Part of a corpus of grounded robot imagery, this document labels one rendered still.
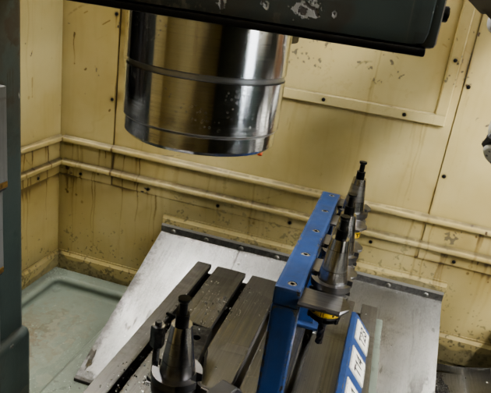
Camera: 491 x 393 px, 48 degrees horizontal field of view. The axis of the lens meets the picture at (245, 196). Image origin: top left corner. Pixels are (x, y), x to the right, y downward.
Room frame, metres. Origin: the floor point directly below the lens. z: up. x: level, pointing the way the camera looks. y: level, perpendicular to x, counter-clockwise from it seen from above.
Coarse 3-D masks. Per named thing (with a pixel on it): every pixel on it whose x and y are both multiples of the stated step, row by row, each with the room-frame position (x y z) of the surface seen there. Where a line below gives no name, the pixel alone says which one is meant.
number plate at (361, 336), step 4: (356, 324) 1.07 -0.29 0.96; (360, 324) 1.08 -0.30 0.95; (356, 328) 1.05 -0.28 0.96; (360, 328) 1.07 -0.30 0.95; (356, 332) 1.03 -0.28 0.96; (360, 332) 1.05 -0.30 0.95; (364, 332) 1.07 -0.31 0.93; (356, 336) 1.02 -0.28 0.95; (360, 336) 1.04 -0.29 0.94; (364, 336) 1.06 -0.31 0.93; (368, 336) 1.08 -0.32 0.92; (356, 340) 1.02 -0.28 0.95; (360, 340) 1.03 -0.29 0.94; (364, 340) 1.05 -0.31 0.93; (368, 340) 1.07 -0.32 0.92; (360, 344) 1.02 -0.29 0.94; (364, 344) 1.03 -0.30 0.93; (368, 344) 1.05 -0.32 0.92; (364, 348) 1.02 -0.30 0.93; (364, 352) 1.01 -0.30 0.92
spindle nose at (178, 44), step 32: (128, 32) 0.53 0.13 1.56; (160, 32) 0.49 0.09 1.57; (192, 32) 0.48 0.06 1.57; (224, 32) 0.48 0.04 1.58; (256, 32) 0.50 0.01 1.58; (128, 64) 0.52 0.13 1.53; (160, 64) 0.49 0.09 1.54; (192, 64) 0.48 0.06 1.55; (224, 64) 0.49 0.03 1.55; (256, 64) 0.50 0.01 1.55; (128, 96) 0.52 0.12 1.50; (160, 96) 0.49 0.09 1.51; (192, 96) 0.48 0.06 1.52; (224, 96) 0.49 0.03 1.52; (256, 96) 0.50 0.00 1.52; (128, 128) 0.52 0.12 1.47; (160, 128) 0.49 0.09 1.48; (192, 128) 0.48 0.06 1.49; (224, 128) 0.49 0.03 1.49; (256, 128) 0.51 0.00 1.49
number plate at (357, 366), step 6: (354, 348) 0.98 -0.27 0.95; (354, 354) 0.96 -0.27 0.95; (354, 360) 0.94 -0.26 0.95; (360, 360) 0.97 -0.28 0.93; (348, 366) 0.91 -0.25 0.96; (354, 366) 0.92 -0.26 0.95; (360, 366) 0.95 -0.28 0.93; (354, 372) 0.91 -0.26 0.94; (360, 372) 0.93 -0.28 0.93; (360, 378) 0.92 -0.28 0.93; (360, 384) 0.90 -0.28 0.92
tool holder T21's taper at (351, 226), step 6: (354, 216) 0.85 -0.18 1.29; (348, 222) 0.84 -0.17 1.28; (354, 222) 0.84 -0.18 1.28; (336, 228) 0.85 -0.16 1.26; (348, 228) 0.84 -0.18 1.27; (354, 228) 0.84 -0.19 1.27; (348, 234) 0.84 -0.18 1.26; (354, 234) 0.84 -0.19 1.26; (354, 240) 0.85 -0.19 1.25; (354, 246) 0.85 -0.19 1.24
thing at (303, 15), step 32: (96, 0) 0.46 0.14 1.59; (128, 0) 0.45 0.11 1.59; (160, 0) 0.44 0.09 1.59; (192, 0) 0.43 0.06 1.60; (224, 0) 0.43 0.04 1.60; (256, 0) 0.42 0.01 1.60; (288, 0) 0.42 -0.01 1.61; (320, 0) 0.41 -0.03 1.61; (352, 0) 0.41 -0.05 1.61; (384, 0) 0.40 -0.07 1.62; (416, 0) 0.40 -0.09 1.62; (288, 32) 0.42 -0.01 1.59; (320, 32) 0.42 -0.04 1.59; (352, 32) 0.41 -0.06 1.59; (384, 32) 0.40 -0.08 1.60; (416, 32) 0.40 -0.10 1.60
